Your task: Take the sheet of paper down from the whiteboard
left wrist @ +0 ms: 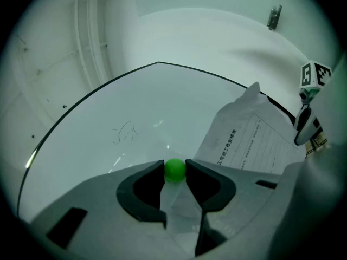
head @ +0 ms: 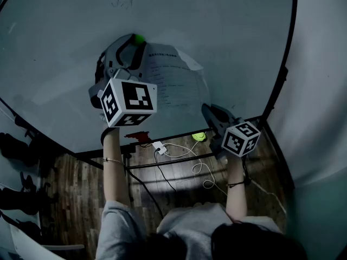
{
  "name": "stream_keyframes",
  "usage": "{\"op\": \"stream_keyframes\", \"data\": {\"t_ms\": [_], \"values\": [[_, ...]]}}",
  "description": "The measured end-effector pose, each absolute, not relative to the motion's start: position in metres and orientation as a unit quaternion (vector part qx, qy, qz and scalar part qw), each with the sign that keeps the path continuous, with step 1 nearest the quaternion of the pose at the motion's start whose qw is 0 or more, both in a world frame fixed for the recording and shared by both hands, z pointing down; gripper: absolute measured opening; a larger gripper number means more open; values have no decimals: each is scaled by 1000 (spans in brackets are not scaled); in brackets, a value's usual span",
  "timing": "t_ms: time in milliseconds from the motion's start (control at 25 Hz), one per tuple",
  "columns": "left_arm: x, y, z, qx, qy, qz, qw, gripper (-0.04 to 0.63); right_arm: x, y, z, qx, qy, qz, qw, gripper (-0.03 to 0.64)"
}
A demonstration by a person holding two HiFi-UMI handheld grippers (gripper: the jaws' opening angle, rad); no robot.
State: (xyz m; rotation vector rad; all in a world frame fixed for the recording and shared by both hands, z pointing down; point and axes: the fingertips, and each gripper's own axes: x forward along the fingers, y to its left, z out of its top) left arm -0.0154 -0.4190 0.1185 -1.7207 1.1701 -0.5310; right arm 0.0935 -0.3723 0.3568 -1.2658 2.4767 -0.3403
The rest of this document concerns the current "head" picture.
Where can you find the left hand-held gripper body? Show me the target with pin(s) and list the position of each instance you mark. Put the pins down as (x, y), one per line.
(127, 99)

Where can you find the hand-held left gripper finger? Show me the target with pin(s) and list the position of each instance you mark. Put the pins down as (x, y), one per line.
(122, 50)
(138, 57)

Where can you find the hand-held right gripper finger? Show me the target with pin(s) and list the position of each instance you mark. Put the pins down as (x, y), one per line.
(208, 115)

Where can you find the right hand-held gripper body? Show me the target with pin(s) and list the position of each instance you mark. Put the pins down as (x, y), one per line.
(240, 139)

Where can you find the white printed sheet of paper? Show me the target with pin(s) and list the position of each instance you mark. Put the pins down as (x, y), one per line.
(176, 91)

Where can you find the large whiteboard with black frame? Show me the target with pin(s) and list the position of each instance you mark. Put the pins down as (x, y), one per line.
(59, 64)

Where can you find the person's right forearm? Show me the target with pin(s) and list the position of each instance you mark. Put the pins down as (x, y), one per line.
(236, 194)

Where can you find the person's left forearm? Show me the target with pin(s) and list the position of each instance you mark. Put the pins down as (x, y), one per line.
(114, 169)

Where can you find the red whiteboard eraser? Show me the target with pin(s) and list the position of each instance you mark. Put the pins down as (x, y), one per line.
(139, 136)

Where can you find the green round magnet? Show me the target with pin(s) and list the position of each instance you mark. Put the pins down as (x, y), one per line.
(139, 39)

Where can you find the yellow-green round object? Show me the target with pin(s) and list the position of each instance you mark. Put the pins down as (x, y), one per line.
(199, 136)

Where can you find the black metal stand crossbar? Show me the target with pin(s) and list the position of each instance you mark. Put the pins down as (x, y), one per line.
(173, 161)

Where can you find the white power adapter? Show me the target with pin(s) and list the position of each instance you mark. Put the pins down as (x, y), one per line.
(160, 148)

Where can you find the person's grey shirt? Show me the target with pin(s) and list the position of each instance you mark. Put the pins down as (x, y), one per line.
(189, 231)

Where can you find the white rack with dark items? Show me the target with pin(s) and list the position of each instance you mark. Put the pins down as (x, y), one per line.
(19, 177)

